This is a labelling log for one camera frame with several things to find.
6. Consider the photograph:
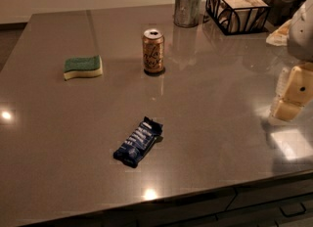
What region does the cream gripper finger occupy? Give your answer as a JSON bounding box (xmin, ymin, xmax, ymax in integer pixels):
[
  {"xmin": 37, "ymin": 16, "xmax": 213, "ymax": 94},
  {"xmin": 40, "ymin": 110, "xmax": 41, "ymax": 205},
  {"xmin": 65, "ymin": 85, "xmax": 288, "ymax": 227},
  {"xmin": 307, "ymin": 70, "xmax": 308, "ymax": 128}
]
[
  {"xmin": 276, "ymin": 68, "xmax": 291, "ymax": 97},
  {"xmin": 271, "ymin": 62, "xmax": 313, "ymax": 121}
]

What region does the black wire napkin basket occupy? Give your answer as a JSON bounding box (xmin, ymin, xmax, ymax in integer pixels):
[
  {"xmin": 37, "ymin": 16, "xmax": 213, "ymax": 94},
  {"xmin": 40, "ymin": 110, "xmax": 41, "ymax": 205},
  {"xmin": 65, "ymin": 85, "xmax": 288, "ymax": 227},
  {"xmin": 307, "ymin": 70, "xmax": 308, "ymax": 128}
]
[{"xmin": 205, "ymin": 0, "xmax": 270, "ymax": 35}]

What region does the orange soda can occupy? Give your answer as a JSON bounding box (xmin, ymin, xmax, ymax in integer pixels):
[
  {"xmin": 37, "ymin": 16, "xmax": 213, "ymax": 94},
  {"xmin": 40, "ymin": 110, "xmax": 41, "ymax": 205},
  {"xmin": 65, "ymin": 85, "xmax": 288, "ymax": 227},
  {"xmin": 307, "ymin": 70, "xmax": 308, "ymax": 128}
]
[{"xmin": 142, "ymin": 28, "xmax": 164, "ymax": 73}]

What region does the crumpled paper packet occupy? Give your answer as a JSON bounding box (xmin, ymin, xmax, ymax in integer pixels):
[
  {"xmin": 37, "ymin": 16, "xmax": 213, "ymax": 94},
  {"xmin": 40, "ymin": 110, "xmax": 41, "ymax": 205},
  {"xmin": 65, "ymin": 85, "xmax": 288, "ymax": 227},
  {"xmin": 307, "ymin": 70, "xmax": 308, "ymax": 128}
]
[{"xmin": 266, "ymin": 20, "xmax": 291, "ymax": 46}]

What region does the green and yellow sponge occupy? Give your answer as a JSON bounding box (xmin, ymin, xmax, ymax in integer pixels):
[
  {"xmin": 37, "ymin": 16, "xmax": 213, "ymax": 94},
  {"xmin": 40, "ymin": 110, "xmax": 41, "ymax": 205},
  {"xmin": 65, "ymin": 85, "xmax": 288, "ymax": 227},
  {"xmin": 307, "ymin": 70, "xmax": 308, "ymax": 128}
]
[{"xmin": 64, "ymin": 55, "xmax": 103, "ymax": 80}]

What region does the cabinet drawer handle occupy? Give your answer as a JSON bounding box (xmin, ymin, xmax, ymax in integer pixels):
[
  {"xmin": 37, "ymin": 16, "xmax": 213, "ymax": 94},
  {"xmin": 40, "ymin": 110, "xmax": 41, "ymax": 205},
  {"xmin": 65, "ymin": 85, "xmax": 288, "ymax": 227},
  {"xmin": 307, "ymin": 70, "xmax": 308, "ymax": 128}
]
[{"xmin": 280, "ymin": 203, "xmax": 307, "ymax": 218}]

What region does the metal cup holder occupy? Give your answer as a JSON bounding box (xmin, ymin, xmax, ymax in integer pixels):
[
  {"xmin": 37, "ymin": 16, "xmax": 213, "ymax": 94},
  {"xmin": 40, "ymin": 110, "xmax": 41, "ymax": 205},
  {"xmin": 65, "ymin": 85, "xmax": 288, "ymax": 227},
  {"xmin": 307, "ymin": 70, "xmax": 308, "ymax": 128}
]
[{"xmin": 174, "ymin": 0, "xmax": 201, "ymax": 28}]

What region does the blue snack bar wrapper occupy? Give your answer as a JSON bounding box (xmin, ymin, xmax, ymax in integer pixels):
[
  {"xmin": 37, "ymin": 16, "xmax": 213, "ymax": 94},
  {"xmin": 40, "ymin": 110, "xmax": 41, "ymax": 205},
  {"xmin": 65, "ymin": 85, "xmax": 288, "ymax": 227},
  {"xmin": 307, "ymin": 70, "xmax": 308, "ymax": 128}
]
[{"xmin": 113, "ymin": 116, "xmax": 163, "ymax": 168}]

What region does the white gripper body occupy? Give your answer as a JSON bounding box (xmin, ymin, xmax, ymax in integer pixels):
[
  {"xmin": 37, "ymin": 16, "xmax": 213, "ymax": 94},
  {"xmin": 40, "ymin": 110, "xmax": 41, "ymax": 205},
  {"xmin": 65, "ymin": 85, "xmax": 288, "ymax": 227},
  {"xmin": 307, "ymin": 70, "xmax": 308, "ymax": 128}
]
[{"xmin": 288, "ymin": 0, "xmax": 313, "ymax": 62}]

